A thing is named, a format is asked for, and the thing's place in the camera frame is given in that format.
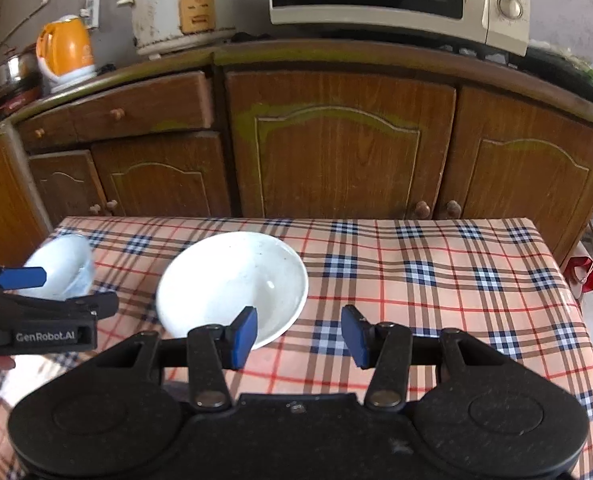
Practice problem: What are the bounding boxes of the wooden single-door cabinet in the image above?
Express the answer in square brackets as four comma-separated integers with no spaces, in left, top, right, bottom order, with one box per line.
[0,122,54,271]

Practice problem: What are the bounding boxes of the red bag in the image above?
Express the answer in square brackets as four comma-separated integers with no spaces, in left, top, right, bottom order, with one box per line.
[565,255,593,294]

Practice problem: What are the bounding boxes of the black flat appliance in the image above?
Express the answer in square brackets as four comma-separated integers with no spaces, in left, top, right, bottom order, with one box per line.
[521,45,593,111]

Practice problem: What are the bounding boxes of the blue patterned white bowl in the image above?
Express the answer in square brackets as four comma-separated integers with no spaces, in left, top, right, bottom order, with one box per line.
[20,233,96,301]

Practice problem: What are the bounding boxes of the red induction cooker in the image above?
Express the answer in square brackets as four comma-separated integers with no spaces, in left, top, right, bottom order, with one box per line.
[0,85,43,120]

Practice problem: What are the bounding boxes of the wooden double-door cabinet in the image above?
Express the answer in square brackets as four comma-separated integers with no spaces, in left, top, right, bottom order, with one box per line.
[214,40,593,266]

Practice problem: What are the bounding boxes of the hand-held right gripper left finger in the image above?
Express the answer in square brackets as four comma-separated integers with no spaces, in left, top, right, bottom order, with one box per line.
[94,306,260,409]

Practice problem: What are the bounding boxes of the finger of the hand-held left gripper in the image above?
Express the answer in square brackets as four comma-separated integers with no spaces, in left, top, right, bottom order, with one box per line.
[0,262,47,292]
[64,291,120,320]

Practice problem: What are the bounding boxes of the orange electric kettle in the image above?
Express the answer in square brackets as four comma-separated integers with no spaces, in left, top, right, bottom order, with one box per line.
[35,15,98,93]

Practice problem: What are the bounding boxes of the plaid tablecloth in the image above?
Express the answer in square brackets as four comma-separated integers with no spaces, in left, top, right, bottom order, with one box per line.
[0,216,593,480]

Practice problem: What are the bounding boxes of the plain white bowl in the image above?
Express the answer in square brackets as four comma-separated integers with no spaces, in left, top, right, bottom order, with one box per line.
[155,231,310,352]

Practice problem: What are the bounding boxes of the wooden cabinet with drawers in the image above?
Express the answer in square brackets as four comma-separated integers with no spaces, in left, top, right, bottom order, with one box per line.
[11,52,234,231]

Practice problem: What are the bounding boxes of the white rice cooker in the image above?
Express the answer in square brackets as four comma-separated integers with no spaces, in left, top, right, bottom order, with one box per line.
[116,0,244,58]

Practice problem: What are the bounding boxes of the white wall power strip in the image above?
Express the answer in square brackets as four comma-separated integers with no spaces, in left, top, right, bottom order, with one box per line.
[80,0,102,30]

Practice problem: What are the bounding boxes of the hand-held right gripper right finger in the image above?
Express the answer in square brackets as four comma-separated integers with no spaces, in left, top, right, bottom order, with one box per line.
[340,305,514,409]

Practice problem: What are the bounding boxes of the steel cooking pot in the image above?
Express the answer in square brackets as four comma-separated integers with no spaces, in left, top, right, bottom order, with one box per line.
[0,47,42,101]

